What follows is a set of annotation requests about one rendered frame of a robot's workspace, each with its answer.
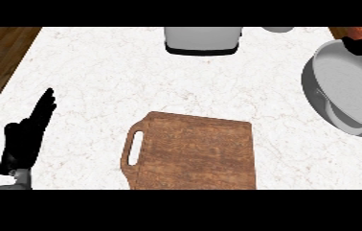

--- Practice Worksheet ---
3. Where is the pale grey appliance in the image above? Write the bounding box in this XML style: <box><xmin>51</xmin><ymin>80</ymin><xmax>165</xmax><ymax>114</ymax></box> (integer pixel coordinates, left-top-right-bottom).
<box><xmin>162</xmin><ymin>27</ymin><xmax>245</xmax><ymax>57</ymax></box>

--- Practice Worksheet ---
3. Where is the grey round object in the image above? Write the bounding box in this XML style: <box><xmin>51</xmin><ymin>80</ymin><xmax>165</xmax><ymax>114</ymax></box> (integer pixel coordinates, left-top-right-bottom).
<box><xmin>261</xmin><ymin>27</ymin><xmax>296</xmax><ymax>34</ymax></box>

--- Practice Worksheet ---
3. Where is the grey metal pot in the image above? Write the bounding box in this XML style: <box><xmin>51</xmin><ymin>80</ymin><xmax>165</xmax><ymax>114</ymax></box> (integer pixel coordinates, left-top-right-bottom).
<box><xmin>299</xmin><ymin>38</ymin><xmax>362</xmax><ymax>137</ymax></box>

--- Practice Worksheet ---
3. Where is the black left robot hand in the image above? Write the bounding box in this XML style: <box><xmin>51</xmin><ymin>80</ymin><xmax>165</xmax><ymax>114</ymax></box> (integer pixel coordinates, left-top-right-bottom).
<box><xmin>0</xmin><ymin>87</ymin><xmax>57</xmax><ymax>175</ymax></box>

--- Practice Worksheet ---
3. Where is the brown wooden cutting board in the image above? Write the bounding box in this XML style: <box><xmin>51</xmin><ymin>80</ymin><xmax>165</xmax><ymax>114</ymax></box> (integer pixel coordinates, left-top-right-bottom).
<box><xmin>118</xmin><ymin>110</ymin><xmax>257</xmax><ymax>191</ymax></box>

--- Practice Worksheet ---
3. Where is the black pot handle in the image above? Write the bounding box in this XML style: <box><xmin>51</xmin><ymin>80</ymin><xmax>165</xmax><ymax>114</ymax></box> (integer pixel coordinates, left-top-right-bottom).
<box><xmin>341</xmin><ymin>35</ymin><xmax>362</xmax><ymax>57</ymax></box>

